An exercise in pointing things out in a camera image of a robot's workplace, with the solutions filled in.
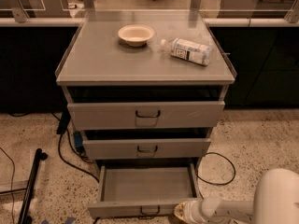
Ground grey top drawer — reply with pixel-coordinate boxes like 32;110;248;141
67;102;225;130

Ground white ledge rail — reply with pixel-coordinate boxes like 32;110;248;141
0;18;299;28

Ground thin black cable far left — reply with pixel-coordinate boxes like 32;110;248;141
0;147;17;224

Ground blue power box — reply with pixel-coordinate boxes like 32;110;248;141
73;132;84;152

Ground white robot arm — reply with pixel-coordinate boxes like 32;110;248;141
174;169;299;224

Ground black floor cable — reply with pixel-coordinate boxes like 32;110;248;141
195;152;237;201
50;112;100;183

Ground white paper bowl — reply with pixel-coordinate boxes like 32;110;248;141
118;25;154;47

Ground black metal stand bar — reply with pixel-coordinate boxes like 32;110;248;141
18;148;48;224

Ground grey bottom drawer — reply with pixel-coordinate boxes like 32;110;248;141
88;162;201;218

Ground black floor cable right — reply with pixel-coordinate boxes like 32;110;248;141
195;152;237;201

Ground grey middle drawer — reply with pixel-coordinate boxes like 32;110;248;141
83;138;211;160

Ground clear plastic water bottle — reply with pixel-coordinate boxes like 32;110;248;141
160;38;212;66

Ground black floor cable left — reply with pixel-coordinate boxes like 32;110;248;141
50;112;100;183

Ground grey drawer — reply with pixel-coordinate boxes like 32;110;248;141
67;102;225;130
88;162;201;218
83;138;211;160

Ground grey drawer cabinet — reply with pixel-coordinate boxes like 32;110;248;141
57;10;235;164

